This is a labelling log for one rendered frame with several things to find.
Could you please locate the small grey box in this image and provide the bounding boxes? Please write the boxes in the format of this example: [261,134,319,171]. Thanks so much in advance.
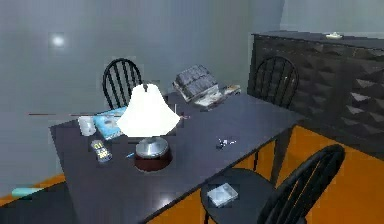
[207,182,239,208]

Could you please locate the dark grey table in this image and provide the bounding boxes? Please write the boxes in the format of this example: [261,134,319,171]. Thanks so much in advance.
[49,90,305,224]

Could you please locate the white shade table lamp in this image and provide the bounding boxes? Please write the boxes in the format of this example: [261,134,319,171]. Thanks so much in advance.
[116,83,182,173]

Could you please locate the small black and white keys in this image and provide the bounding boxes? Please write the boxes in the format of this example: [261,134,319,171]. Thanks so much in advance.
[215,136,238,150]

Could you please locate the black spindle back chair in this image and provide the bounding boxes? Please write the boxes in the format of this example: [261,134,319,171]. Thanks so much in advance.
[199,143,346,224]
[101,57,144,110]
[250,55,300,172]

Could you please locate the light blue book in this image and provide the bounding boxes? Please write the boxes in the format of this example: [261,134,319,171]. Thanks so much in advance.
[92,106,129,141]

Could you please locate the grey remote control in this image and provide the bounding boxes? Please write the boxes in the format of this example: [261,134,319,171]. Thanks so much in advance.
[90,139,113,164]

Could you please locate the white mug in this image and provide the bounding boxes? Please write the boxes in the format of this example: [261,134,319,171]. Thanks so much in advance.
[77,115,98,137]

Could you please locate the black sideboard cabinet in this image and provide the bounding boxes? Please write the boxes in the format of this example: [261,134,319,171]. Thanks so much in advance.
[247,30,384,161]

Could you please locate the teal cylinder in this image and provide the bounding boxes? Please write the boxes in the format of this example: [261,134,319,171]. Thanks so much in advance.
[11,187,44,198]

